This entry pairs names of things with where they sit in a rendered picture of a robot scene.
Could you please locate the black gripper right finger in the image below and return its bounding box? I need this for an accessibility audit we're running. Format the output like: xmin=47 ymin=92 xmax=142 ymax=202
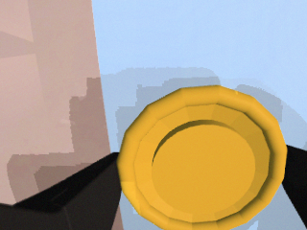
xmin=281 ymin=145 xmax=307 ymax=228

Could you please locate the yellow plate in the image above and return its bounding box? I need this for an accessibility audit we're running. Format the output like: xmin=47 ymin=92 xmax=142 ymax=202
xmin=116 ymin=84 xmax=287 ymax=230

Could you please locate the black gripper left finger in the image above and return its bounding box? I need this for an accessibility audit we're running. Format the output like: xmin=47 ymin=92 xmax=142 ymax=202
xmin=0 ymin=152 xmax=122 ymax=230

